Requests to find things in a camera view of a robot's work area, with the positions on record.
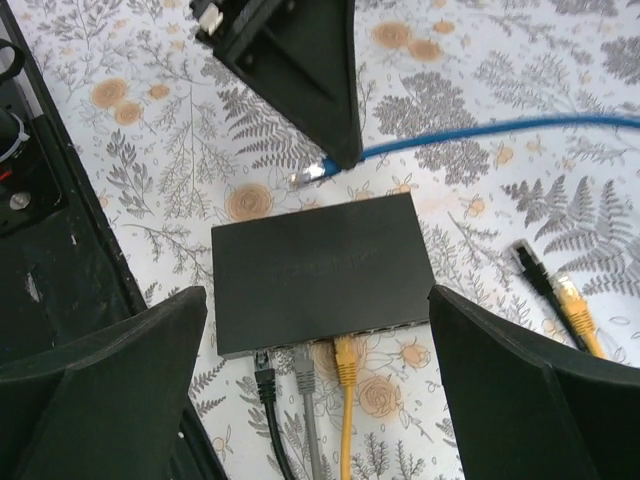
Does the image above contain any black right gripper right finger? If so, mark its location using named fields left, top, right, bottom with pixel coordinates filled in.
left=429, top=286, right=639, bottom=479

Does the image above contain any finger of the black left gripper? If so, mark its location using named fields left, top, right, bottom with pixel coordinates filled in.
left=221, top=0, right=363, bottom=169

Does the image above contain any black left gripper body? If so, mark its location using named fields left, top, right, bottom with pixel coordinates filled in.
left=189, top=0, right=280, bottom=64

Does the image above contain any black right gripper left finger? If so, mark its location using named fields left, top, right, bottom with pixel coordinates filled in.
left=1, top=287, right=207, bottom=479

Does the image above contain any blue ethernet cable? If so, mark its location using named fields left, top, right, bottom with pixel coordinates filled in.
left=289, top=113, right=640, bottom=189

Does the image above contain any black ethernet cable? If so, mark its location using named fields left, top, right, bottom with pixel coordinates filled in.
left=252, top=238, right=589, bottom=480

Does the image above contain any yellow ethernet cable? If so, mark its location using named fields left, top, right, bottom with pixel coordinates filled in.
left=332, top=272, right=609, bottom=480

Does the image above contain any grey ethernet cable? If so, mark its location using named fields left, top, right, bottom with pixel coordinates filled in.
left=292, top=343, right=326, bottom=480

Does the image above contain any black network switch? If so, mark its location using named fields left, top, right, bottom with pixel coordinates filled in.
left=211, top=193, right=435, bottom=359

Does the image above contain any floral table mat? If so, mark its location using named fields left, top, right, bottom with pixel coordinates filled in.
left=7, top=1, right=639, bottom=479

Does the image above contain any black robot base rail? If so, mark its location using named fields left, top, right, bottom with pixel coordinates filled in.
left=0, top=0, right=229, bottom=480

